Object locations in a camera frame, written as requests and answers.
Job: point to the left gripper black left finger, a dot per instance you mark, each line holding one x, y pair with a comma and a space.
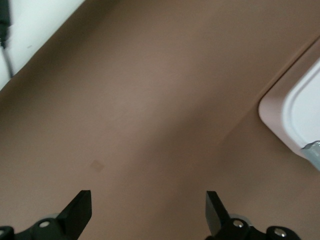
78, 212

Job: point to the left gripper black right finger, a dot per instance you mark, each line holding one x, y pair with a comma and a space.
217, 215

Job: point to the white box lid grey latches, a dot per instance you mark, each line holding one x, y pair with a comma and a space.
307, 112

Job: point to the pink plastic storage box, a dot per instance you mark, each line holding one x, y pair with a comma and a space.
272, 115

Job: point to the brown table mat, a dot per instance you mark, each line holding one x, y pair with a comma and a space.
150, 100

